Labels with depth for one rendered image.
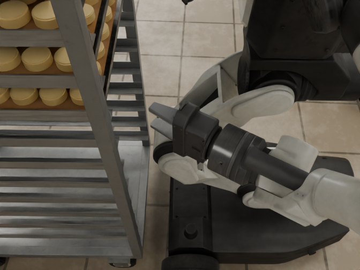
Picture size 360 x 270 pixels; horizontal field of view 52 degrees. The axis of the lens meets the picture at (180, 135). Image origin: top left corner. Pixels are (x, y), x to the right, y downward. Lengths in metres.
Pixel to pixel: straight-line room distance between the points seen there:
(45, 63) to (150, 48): 1.50
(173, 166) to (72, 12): 0.63
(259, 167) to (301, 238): 0.83
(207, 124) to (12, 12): 0.35
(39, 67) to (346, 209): 0.52
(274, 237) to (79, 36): 1.02
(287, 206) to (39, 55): 0.47
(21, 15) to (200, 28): 1.73
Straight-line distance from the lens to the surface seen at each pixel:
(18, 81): 0.67
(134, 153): 1.51
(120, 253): 1.34
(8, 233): 1.38
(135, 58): 1.16
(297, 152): 0.61
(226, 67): 0.98
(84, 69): 0.57
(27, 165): 0.90
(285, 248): 1.35
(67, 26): 0.52
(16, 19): 0.63
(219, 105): 0.87
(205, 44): 2.17
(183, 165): 1.03
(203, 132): 0.61
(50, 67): 0.69
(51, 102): 0.74
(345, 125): 1.94
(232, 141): 0.61
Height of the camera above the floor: 1.41
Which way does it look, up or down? 54 degrees down
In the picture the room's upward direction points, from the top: straight up
